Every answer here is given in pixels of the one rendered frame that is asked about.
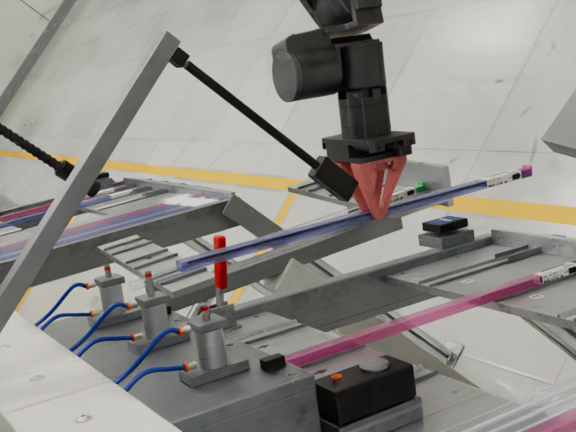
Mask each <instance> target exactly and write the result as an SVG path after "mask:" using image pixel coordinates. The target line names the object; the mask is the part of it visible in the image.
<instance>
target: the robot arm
mask: <svg viewBox="0 0 576 432"><path fill-rule="evenodd" d="M299 1H300V3H301V4H302V6H304V8H305V9H306V11H307V12H308V13H309V15H310V17H311V18H312V19H313V21H314V22H315V24H316V25H317V26H318V27H319V29H318V28H316V29H315V30H312V31H308V32H304V33H298V34H294V33H293V34H292V35H290V36H288V37H287V38H285V39H283V40H280V42H278V43H277V44H275V45H274V46H273V48H272V56H273V65H272V75H273V84H274V87H275V89H276V92H277V94H278V96H279V97H280V98H281V99H282V100H283V101H284V102H287V103H288V102H293V101H298V100H304V99H313V98H319V97H324V96H329V95H334V94H337V95H338V102H339V117H340V125H341V134H340V135H332V136H328V137H323V138H321V143H322V149H326V150H327V157H328V158H330V160H332V161H333V162H334V163H335V164H336V165H338V166H339V167H340V168H342V169H343V170H344V171H346V172H347V173H348V174H350V175H351V176H352V177H354V178H355V179H356V180H357V181H358V186H357V187H356V189H355V191H354V193H353V197H354V199H355V200H356V202H357V204H358V206H359V207H360V209H361V210H365V209H369V210H370V212H371V214H372V216H373V218H374V220H376V221H377V220H381V219H384V218H386V216H387V210H388V208H389V204H390V201H391V199H392V196H393V192H394V189H395V187H396V185H397V182H398V180H399V177H400V175H401V173H402V170H403V169H404V167H405V163H406V161H407V156H406V155H409V154H412V149H411V145H414V144H416V138H415V132H408V131H392V130H391V122H390V114H389V105H388V96H387V85H386V84H387V80H386V71H385V63H384V55H383V46H382V41H380V39H373V38H372V37H371V35H370V33H366V34H362V33H365V32H367V31H368V30H370V29H372V28H374V27H377V26H379V25H380V24H382V23H383V22H384V20H383V15H382V12H381V6H382V2H381V0H299ZM386 169H388V172H387V178H386V182H385V186H384V190H383V194H382V198H381V190H382V184H383V179H384V173H385V170H386ZM353 173H354V175H355V176H354V175H353ZM380 199H381V204H380ZM379 205H380V206H379Z"/></svg>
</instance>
